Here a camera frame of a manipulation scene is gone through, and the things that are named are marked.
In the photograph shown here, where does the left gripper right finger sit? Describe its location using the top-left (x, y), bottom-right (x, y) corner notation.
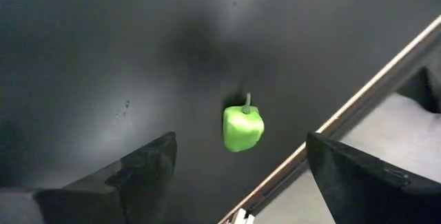
top-left (306, 131), bottom-right (411, 224)

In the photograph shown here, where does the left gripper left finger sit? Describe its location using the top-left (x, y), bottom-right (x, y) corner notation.
top-left (36, 131), bottom-right (178, 224)

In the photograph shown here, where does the small green pepper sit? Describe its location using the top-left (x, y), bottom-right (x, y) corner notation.
top-left (222, 92), bottom-right (265, 153)

